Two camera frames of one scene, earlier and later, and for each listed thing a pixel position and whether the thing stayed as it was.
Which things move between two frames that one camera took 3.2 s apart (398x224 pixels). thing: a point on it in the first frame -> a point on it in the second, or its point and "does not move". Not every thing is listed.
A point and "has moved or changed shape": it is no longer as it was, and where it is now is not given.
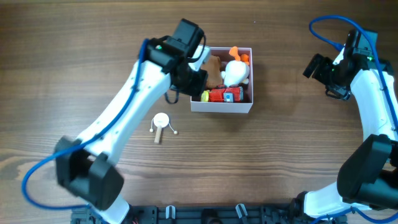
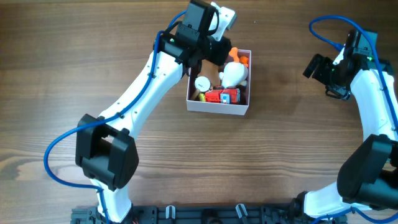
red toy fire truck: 232,93 has moved or changed shape
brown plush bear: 212,66 does not move
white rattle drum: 160,120 has moved or changed shape
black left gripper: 199,86 -> 225,45
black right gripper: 324,63 does not move
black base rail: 288,213 does not move
